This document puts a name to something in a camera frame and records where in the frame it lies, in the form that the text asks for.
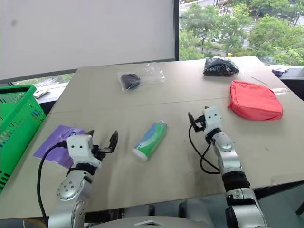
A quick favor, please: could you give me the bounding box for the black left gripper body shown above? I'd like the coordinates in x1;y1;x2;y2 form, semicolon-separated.
91;144;113;162

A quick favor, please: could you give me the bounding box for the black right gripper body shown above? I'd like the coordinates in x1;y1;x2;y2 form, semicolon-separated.
192;114;207;133

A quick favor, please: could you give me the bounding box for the green roll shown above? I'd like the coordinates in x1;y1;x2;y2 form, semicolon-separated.
132;120;168;163

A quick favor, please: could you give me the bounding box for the purple tissue pack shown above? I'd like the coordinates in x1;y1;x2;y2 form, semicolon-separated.
33;124;87;170

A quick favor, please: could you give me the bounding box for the green plastic basket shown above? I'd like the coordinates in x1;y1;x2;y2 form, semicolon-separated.
0;84;47;194

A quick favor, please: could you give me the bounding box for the black crinkled plastic bag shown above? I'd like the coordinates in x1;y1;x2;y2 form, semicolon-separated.
203;56;240;77

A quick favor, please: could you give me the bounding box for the red fabric pouch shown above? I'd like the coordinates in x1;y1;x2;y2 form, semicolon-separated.
227;80;284;122

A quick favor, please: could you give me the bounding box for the thin pale stick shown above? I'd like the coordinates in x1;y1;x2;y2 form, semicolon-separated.
251;76;269;86

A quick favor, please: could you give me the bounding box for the clear bag with black item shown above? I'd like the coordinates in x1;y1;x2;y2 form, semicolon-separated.
117;63;166;93

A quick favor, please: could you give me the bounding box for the small white device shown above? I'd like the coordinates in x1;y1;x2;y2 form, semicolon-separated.
33;89;51;99

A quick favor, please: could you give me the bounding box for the small flat packet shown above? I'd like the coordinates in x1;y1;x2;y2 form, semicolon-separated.
272;67;290;77

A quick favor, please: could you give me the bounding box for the dark window mullion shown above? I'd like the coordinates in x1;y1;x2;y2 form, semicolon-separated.
172;0;181;61

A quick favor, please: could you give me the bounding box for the silver robot torso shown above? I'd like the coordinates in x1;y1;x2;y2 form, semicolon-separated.
92;215;210;228

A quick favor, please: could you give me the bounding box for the white roller blind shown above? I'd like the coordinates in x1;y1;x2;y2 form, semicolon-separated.
0;0;175;80

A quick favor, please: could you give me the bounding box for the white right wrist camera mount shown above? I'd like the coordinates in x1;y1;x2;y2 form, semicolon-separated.
202;106;223;134

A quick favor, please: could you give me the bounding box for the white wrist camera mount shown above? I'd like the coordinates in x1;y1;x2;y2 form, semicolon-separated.
202;106;223;134
66;134;103;171

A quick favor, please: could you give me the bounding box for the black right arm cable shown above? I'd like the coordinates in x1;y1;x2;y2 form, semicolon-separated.
188;124;222;175

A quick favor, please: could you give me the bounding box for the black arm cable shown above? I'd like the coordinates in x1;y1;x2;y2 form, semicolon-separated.
188;124;222;175
37;140;68;219

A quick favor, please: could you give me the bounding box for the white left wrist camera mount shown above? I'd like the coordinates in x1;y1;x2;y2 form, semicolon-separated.
66;134;103;171

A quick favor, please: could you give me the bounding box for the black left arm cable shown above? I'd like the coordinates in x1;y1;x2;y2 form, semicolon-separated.
37;140;68;219

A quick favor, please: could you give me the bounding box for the dark table frame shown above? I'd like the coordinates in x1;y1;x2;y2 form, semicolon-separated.
253;182;304;200

